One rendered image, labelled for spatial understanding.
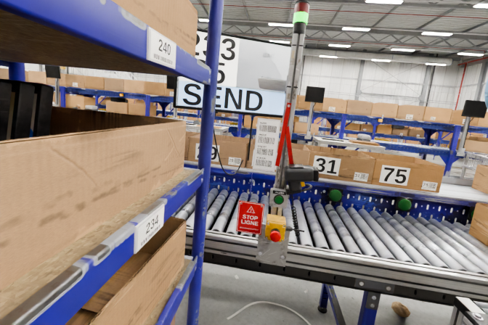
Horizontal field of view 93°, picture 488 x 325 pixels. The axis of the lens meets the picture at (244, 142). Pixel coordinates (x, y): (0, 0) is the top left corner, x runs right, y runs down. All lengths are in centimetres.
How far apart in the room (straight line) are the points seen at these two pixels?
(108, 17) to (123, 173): 17
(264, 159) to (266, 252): 38
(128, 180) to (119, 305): 15
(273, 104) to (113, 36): 82
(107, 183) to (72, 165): 5
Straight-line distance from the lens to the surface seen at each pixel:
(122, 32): 23
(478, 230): 168
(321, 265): 108
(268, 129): 87
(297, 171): 84
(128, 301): 39
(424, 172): 176
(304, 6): 94
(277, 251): 103
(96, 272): 25
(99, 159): 27
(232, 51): 97
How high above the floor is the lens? 128
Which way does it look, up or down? 8 degrees down
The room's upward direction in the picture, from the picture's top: 6 degrees clockwise
